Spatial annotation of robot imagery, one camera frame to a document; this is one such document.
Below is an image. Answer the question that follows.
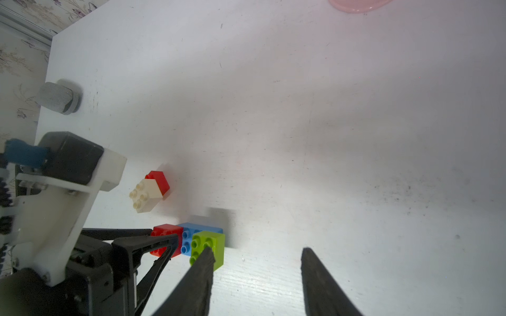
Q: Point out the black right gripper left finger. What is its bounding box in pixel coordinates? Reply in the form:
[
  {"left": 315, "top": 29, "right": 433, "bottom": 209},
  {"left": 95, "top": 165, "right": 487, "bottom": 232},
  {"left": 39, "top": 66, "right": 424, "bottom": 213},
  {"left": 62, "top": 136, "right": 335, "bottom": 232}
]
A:
[{"left": 154, "top": 248, "right": 215, "bottom": 316}]

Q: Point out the pink pen cup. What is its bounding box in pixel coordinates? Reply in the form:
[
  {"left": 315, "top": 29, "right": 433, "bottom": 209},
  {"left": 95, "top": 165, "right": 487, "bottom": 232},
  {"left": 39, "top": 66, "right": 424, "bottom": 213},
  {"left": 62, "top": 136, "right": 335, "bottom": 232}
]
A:
[{"left": 328, "top": 0, "right": 392, "bottom": 14}]

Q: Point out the blue lego brick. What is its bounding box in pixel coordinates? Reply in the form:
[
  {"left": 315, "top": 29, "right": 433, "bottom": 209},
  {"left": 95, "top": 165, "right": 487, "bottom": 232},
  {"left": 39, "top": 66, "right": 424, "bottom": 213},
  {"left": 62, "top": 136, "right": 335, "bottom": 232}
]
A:
[{"left": 177, "top": 222, "right": 224, "bottom": 257}]

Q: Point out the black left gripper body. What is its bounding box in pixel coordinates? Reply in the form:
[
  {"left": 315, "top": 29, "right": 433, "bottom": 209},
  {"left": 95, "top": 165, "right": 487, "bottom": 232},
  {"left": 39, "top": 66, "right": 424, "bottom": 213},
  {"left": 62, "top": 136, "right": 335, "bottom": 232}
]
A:
[{"left": 1, "top": 235, "right": 137, "bottom": 315}]

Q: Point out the red lego brick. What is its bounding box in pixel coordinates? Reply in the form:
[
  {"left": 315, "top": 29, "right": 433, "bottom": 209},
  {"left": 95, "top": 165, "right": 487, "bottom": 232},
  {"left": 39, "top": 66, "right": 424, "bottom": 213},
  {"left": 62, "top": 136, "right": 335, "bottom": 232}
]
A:
[
  {"left": 145, "top": 171, "right": 170, "bottom": 196},
  {"left": 149, "top": 223, "right": 184, "bottom": 258}
]

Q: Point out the grey oval eraser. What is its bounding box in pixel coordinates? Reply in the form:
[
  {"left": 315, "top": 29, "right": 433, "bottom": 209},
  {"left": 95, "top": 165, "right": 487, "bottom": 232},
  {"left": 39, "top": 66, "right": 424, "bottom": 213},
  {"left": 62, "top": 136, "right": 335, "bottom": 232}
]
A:
[{"left": 35, "top": 82, "right": 80, "bottom": 115}]

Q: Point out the white lego brick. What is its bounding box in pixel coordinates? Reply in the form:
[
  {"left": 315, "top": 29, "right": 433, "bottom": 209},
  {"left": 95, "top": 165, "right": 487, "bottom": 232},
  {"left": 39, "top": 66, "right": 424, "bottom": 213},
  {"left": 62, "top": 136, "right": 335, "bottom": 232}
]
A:
[{"left": 129, "top": 179, "right": 163, "bottom": 213}]

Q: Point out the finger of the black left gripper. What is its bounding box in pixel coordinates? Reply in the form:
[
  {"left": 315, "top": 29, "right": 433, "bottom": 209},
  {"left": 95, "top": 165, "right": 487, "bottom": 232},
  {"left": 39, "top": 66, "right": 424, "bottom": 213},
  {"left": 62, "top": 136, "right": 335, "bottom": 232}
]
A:
[
  {"left": 81, "top": 229, "right": 153, "bottom": 241},
  {"left": 112, "top": 234, "right": 179, "bottom": 315}
]

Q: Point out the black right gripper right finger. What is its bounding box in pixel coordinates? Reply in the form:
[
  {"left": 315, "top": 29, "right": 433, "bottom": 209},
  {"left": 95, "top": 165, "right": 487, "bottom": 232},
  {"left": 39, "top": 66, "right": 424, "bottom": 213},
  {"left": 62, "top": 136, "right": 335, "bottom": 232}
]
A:
[{"left": 301, "top": 248, "right": 362, "bottom": 316}]

